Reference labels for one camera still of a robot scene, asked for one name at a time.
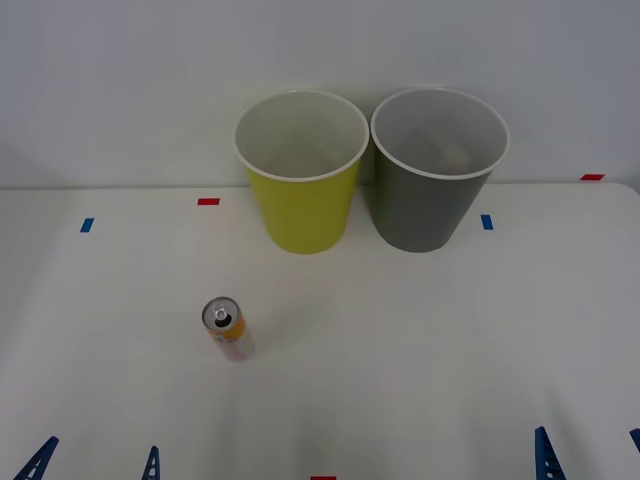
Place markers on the orange yellow drink can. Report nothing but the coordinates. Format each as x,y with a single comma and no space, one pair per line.
234,341

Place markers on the yellow-green plastic bin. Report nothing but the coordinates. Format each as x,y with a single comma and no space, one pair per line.
300,215

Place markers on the grey plastic bin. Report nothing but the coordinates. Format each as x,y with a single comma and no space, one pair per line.
425,215

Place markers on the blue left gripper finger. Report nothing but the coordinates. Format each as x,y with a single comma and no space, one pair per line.
39,462
152,467

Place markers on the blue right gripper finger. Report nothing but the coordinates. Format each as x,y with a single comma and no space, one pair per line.
546,460
636,439

